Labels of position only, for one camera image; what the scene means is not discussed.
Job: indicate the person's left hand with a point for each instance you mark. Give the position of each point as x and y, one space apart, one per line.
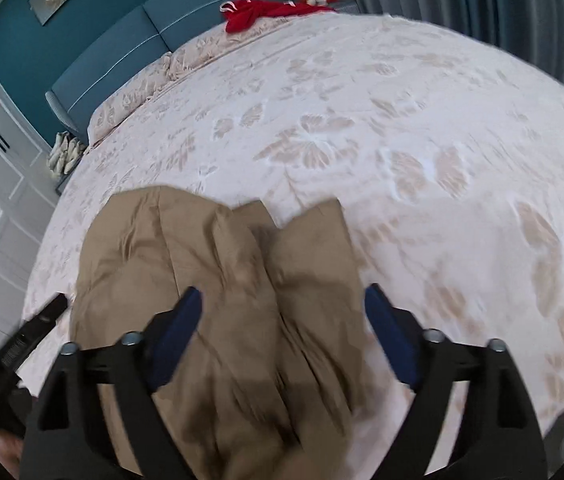
10 452

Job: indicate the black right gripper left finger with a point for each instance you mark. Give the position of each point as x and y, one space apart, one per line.
169 333

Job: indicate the white floral bedspread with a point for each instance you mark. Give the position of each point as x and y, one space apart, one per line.
447 159

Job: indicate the white slippers pair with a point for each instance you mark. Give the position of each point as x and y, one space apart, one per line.
65 154

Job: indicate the red knitted garment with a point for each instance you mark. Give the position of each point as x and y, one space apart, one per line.
240 15

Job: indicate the floral pillow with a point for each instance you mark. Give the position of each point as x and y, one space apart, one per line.
171 67

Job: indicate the blue upholstered headboard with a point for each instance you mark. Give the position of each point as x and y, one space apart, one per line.
138 39

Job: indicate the tan puffer jacket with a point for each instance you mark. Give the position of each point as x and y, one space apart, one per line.
269 383

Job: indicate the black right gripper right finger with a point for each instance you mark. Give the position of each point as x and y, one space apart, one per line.
397 331

